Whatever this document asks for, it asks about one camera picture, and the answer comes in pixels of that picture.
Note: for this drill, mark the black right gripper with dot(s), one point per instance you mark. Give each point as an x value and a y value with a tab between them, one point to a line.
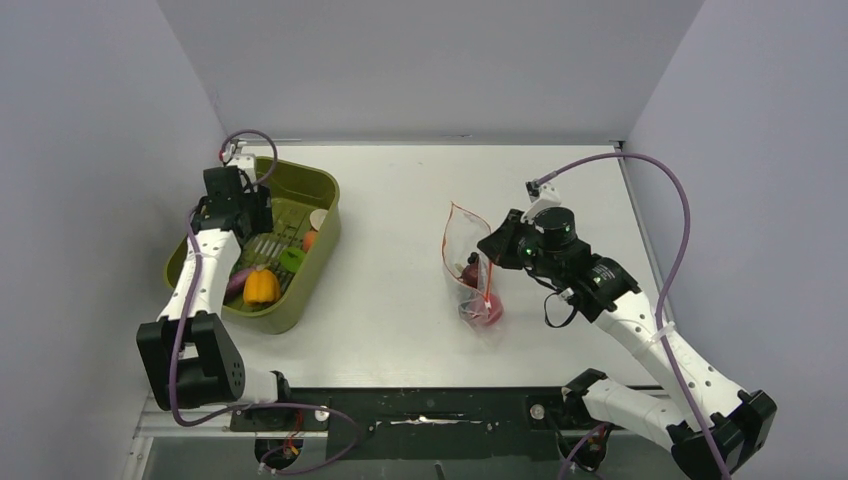
499	246

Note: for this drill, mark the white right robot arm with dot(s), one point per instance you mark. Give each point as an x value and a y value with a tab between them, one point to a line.
708	423

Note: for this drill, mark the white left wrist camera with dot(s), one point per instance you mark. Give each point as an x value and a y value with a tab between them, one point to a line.
245	162

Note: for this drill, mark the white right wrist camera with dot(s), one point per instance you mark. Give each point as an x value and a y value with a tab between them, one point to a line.
542	197

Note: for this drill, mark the dark red round fruit toy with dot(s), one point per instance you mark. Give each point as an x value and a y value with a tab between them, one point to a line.
470	274

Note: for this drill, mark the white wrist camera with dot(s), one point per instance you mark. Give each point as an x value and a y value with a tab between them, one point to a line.
245	162
542	197

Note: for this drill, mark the purple eggplant toy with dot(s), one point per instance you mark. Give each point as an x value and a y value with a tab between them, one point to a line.
237	281

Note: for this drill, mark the orange bell pepper toy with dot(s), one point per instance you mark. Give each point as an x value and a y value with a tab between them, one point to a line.
261	287

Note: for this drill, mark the white mushroom toy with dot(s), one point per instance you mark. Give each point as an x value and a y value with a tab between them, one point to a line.
317	218

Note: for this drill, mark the clear zip bag orange zipper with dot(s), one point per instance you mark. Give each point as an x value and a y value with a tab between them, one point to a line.
463	230

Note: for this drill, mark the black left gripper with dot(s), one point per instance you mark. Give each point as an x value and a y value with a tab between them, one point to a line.
258	197

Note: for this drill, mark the orange round fruit toy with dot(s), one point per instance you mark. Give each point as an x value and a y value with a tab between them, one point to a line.
309	240

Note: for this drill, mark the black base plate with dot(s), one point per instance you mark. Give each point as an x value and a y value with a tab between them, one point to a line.
533	423

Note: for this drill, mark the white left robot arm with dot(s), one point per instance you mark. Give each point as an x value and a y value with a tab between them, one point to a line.
188	355

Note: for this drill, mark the red yellow apple toy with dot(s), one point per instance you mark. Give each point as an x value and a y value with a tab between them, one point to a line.
480	311

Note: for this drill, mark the olive green plastic bin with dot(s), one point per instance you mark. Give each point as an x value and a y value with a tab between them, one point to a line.
296	190

